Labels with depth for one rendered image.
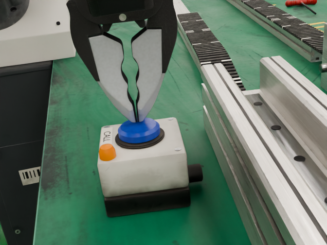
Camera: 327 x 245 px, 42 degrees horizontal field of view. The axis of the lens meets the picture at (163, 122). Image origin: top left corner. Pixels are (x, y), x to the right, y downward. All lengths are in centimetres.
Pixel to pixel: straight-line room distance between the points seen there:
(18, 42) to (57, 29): 8
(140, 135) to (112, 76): 6
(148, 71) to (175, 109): 24
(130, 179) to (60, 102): 34
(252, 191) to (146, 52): 15
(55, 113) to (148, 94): 30
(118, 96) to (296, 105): 17
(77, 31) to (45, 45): 57
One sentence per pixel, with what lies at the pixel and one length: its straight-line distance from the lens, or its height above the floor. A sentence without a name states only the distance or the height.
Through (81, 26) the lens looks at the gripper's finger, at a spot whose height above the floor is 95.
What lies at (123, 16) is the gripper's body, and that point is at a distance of 37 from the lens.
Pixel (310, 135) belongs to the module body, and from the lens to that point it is 41.
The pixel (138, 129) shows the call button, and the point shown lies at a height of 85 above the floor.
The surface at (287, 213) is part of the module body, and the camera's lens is 27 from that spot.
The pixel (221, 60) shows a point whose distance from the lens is 72.
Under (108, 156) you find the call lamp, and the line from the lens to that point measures 38.
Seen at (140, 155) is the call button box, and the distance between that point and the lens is 38.
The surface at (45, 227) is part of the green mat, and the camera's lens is 42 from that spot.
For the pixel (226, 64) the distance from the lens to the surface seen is 70.
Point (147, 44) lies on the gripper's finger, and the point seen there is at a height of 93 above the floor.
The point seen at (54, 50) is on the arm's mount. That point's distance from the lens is 95.
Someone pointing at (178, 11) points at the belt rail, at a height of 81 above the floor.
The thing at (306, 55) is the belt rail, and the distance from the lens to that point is 80.
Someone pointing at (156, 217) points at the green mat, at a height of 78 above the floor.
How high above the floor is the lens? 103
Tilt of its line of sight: 25 degrees down
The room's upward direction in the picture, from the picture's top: 6 degrees counter-clockwise
